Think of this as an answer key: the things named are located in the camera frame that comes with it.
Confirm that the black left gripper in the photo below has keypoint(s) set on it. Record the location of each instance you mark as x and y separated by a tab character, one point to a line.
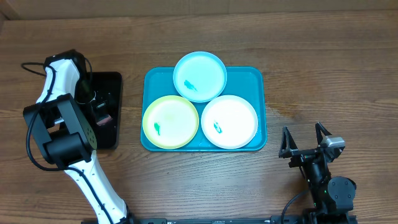
97	104

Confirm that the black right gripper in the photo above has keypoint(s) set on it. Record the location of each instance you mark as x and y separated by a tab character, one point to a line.
298	155

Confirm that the yellow-green plate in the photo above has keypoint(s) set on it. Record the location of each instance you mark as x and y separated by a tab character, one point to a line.
170	122

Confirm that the white plate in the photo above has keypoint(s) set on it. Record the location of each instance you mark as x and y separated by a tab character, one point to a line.
229	122

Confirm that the light blue plate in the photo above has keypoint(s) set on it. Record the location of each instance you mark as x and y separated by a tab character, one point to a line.
200	76

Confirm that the black and orange sponge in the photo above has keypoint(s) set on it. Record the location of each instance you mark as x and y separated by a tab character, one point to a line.
102	120

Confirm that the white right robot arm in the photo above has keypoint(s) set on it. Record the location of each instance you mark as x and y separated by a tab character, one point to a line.
332	196

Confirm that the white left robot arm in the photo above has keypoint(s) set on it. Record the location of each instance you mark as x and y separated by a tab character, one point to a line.
78	113

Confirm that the black plastic tray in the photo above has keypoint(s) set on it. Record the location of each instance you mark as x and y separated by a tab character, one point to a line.
102	86

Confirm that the teal plastic tray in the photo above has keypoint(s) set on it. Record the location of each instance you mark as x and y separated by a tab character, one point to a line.
243	81

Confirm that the cardboard back panel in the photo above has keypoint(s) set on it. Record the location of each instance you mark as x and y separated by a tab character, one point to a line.
75	9

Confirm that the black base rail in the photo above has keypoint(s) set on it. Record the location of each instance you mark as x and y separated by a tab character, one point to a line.
217	221

